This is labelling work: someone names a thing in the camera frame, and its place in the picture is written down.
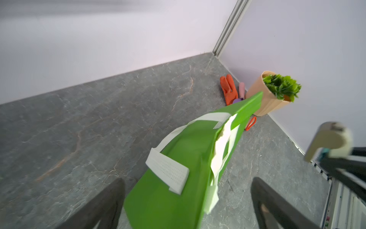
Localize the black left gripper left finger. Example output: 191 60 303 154
57 178 125 229

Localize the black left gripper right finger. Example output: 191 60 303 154
251 177 319 229

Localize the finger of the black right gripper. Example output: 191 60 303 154
320 147 366 200

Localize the beige mini stapler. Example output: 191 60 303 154
304 122 354 162

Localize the green paper bag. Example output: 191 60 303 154
124 93 263 229

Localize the beige pot green plant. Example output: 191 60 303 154
246 71 302 116

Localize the purple round tape dispenser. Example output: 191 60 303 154
232 82 257 132

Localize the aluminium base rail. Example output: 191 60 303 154
311 161 366 229

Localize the aluminium right corner post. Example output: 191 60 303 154
213 0 252 58

